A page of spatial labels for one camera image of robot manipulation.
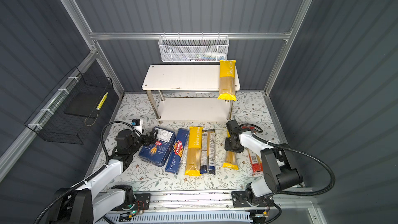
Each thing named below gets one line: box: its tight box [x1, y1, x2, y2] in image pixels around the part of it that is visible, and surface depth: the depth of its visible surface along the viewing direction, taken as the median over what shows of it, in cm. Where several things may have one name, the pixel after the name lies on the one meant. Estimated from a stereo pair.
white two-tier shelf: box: [141, 64, 241, 124], surface depth 88 cm
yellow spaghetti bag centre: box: [185, 126, 204, 177], surface depth 89 cm
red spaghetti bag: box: [247, 148, 264, 174], surface depth 84 cm
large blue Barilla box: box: [138, 126, 176, 168], surface depth 86 cm
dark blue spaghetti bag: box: [200, 129, 217, 176], surface depth 88 cm
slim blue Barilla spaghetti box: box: [164, 128, 190, 175], surface depth 88 cm
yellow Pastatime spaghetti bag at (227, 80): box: [217, 60, 237, 102], surface depth 76 cm
